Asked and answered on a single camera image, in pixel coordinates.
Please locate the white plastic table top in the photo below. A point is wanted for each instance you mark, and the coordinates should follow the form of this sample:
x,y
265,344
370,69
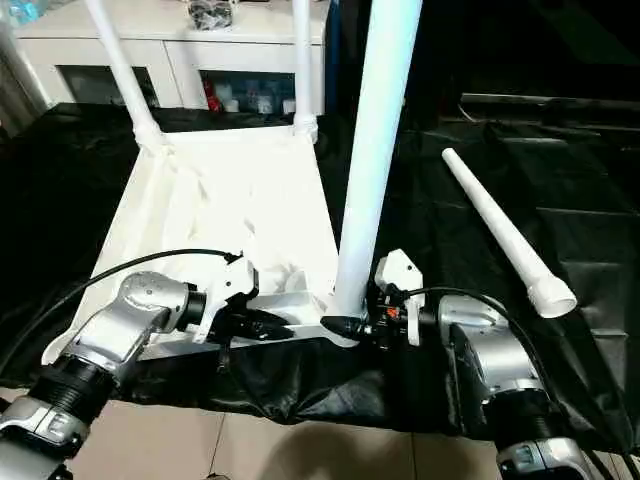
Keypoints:
x,y
240,200

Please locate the white plastic table leg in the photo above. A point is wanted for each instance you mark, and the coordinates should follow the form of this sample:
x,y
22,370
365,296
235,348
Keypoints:
x,y
505,235
303,60
380,120
120,60

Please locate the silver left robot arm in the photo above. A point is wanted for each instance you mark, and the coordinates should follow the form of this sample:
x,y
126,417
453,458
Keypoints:
x,y
130,315

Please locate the black plastic mat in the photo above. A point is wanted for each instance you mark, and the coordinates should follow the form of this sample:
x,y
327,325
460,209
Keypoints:
x,y
320,385

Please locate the white sideboard with glass doors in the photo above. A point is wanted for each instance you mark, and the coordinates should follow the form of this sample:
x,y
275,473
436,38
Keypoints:
x,y
175,55

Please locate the long black bar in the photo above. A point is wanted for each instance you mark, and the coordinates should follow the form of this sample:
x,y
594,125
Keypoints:
x,y
555,105

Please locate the dark object on cabinet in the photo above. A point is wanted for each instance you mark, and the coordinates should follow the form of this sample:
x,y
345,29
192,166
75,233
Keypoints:
x,y
211,14

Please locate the grey curtain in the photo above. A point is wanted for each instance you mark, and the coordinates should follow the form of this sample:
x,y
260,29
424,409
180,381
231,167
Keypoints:
x,y
18,85

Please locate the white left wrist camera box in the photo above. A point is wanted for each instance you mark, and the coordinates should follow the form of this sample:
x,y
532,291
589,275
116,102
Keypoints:
x,y
235,285

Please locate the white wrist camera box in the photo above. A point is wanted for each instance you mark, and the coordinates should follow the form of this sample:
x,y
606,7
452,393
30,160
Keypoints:
x,y
235,285
398,272

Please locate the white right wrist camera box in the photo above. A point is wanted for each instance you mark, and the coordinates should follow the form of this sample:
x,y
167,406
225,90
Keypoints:
x,y
398,272

